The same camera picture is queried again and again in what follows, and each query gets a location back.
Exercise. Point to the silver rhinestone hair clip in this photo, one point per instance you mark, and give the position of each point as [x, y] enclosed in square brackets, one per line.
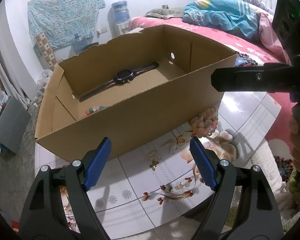
[173, 148]

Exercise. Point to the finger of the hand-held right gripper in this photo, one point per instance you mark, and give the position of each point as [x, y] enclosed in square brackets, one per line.
[240, 78]

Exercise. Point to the grey patterned pillow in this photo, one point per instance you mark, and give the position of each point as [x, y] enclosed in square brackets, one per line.
[165, 13]

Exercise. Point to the white wall socket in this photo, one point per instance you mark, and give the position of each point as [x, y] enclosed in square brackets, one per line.
[102, 30]

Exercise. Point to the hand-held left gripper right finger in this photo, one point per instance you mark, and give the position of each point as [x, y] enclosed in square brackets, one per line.
[205, 165]

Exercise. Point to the brown cardboard box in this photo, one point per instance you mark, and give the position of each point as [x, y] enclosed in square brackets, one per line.
[130, 115]

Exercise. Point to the black smart watch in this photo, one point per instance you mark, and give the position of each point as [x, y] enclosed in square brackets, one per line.
[125, 76]

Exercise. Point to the grey board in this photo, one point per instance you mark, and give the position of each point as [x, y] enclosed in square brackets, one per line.
[11, 125]

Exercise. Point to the lilac cloth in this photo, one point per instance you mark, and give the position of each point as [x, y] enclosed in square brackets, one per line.
[257, 2]

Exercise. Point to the white plastic bag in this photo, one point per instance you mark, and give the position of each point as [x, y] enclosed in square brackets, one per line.
[45, 78]

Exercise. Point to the green plush cloth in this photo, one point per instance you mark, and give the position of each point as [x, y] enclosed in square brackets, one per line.
[296, 187]

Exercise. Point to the blue water jug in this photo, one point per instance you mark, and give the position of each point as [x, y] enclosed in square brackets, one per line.
[81, 43]

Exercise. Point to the blue water dispenser bottle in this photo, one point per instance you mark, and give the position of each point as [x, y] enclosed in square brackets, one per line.
[120, 12]

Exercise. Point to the gold butterfly pendant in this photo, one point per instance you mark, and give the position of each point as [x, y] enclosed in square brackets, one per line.
[153, 167]

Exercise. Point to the blue patterned quilt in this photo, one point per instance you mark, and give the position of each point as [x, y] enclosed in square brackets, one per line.
[215, 17]

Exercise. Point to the blue floral hanging cloth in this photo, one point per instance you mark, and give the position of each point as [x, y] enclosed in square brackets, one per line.
[62, 12]

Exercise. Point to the floral checked table mat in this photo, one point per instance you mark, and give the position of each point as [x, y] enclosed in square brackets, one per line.
[140, 180]

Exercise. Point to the white water dispenser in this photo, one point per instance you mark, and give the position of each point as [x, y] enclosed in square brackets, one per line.
[122, 29]

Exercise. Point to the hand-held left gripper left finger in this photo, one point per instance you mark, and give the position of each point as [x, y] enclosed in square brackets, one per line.
[97, 165]

